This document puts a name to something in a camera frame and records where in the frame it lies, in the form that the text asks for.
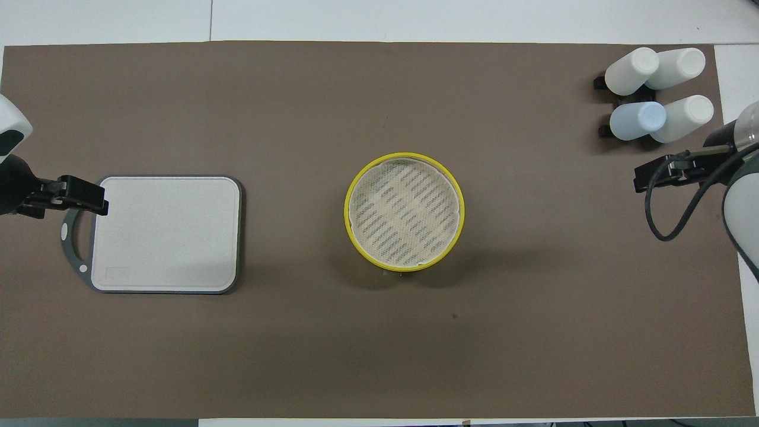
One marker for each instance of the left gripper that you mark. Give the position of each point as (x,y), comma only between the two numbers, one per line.
(21,190)

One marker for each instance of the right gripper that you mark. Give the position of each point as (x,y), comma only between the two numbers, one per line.
(720,142)

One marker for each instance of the white mesh steamer liner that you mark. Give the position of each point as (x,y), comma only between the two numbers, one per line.
(403,213)

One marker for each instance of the yellow bamboo steamer tier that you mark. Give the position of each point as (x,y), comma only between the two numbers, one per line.
(348,213)

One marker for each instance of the light blue bottle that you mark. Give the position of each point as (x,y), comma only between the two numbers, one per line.
(637,120)

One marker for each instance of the white bottle bottom right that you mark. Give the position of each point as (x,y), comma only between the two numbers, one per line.
(685,117)

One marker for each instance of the white bottle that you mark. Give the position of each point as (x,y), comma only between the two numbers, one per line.
(631,71)
(685,117)
(682,65)

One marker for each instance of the white cutting board grey rim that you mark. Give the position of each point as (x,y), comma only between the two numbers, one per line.
(178,237)

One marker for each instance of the white bottle top left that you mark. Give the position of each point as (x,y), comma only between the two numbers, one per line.
(631,71)

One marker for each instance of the white bottle top right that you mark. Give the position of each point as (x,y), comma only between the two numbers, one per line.
(682,65)

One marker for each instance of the black cup rack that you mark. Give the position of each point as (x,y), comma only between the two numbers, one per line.
(599,83)

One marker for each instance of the brown table mat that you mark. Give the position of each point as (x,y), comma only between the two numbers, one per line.
(356,356)

